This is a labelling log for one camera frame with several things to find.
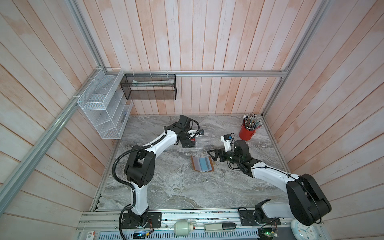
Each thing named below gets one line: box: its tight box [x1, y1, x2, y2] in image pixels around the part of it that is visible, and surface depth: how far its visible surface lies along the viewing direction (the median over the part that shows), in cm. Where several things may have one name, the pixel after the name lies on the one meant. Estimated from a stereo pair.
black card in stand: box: [181, 141, 196, 148], surface depth 87 cm
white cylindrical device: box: [174, 220, 196, 237], surface depth 66 cm
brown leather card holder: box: [191, 155, 214, 172], surface depth 92 cm
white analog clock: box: [290, 219, 318, 240], surface depth 70 cm
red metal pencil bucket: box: [239, 123, 256, 141], surface depth 101 cm
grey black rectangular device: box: [204, 222, 237, 232], surface depth 69 cm
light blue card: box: [199, 157, 212, 172], surface depth 95 cm
